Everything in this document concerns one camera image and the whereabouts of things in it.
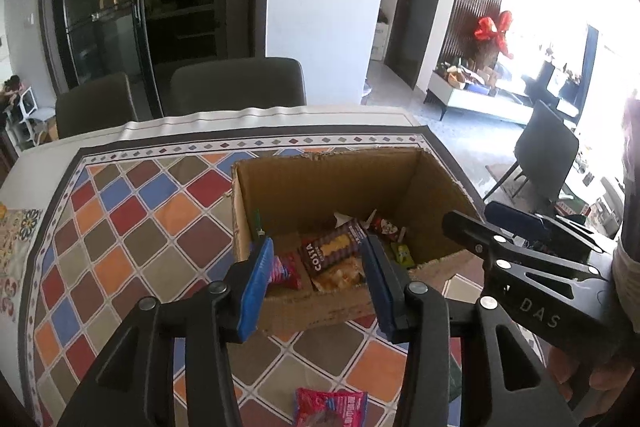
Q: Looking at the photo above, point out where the white sideboard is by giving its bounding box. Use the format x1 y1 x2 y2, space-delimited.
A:
425 67 536 125

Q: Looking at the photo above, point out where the yellow snack packet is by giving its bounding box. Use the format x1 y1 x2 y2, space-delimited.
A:
312 257 368 293

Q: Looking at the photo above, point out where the patterned floral cloth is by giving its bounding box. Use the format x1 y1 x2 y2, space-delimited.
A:
0 204 46 320

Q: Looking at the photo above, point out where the checkered tablecloth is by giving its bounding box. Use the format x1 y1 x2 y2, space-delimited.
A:
0 104 488 427

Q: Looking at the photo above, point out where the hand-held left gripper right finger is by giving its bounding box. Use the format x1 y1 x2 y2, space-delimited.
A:
361 233 571 427

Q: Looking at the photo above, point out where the person's right hand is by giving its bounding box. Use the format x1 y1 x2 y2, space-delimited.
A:
547 342 640 420

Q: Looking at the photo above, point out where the red gold candy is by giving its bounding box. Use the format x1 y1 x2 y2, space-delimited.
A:
372 216 408 243

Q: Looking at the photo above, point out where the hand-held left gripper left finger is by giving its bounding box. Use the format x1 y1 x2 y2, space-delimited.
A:
57 237 275 427

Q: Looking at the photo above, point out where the large red clear snack packet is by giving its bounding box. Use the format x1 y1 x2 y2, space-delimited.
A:
294 388 368 427

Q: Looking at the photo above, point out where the dark side chair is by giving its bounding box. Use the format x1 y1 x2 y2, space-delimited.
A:
500 99 581 208

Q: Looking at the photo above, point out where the grey dining chair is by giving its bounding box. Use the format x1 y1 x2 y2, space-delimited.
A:
55 72 138 140
169 57 307 115

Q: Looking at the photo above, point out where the brown cardboard box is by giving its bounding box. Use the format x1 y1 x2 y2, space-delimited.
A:
230 146 486 335

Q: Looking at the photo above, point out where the dark interior door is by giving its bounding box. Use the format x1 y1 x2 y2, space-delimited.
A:
384 0 451 90

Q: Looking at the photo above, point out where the blue panel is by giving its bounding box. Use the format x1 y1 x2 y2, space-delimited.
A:
580 24 601 108

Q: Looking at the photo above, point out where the brown cookie packet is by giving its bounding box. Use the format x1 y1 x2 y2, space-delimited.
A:
299 219 368 280

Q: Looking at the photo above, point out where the white cardboard box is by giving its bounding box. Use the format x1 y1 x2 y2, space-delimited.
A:
371 22 391 62

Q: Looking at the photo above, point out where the red bow decoration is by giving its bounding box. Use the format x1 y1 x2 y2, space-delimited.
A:
474 11 516 58

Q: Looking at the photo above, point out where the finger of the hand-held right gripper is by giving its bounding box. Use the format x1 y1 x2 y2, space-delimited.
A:
442 209 601 289
485 201 619 265

